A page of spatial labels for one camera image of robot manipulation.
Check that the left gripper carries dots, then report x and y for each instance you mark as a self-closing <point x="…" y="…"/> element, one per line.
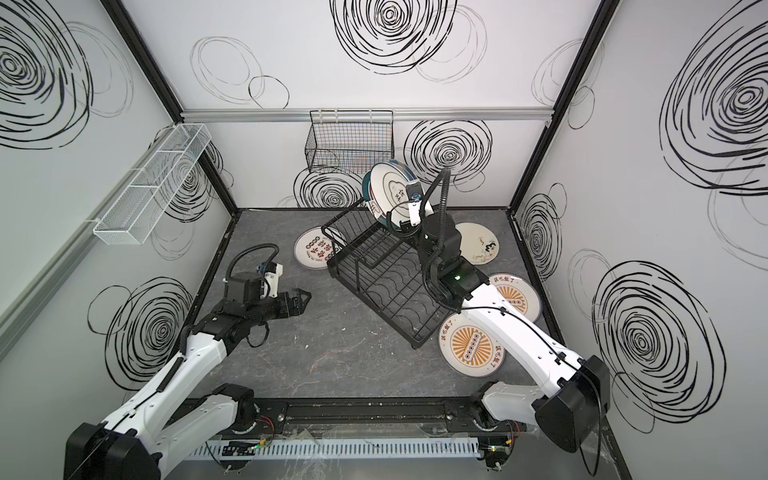
<point x="285" y="303"/>

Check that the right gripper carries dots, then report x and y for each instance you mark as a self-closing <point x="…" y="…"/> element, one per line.
<point x="430" y="222"/>

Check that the black wire dish rack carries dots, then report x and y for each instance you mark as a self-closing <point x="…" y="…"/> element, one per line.
<point x="389" y="274"/>

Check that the cream plate with cat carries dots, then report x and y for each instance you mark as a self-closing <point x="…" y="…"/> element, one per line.
<point x="479" y="245"/>

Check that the white plate red characters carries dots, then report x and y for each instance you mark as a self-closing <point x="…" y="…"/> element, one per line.
<point x="313" y="249"/>

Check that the orange sunburst plate front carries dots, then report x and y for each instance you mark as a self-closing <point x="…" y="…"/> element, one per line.
<point x="469" y="349"/>

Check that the orange sunburst plate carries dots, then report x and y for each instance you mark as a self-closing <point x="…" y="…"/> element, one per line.
<point x="469" y="349"/>
<point x="518" y="293"/>

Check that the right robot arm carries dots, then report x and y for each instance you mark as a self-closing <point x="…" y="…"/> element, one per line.
<point x="571" y="397"/>

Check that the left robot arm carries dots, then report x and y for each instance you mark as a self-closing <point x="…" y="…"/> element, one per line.
<point x="146" y="438"/>

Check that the orange sunburst plate back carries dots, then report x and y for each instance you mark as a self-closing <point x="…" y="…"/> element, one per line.
<point x="518" y="293"/>

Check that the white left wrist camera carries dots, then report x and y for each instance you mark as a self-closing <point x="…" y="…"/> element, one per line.
<point x="271" y="274"/>

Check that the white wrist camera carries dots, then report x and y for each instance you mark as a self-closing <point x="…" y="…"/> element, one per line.
<point x="414" y="194"/>
<point x="271" y="274"/>

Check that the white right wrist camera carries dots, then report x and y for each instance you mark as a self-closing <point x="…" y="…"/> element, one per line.
<point x="414" y="194"/>

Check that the black wire wall basket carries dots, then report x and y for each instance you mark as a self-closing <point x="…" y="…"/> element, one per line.
<point x="351" y="140"/>

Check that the white mesh wall shelf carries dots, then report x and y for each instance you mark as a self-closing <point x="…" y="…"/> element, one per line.
<point x="168" y="183"/>

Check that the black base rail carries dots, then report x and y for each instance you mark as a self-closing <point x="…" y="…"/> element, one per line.
<point x="463" y="414"/>

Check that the white slotted cable duct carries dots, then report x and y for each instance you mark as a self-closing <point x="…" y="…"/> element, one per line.
<point x="339" y="449"/>

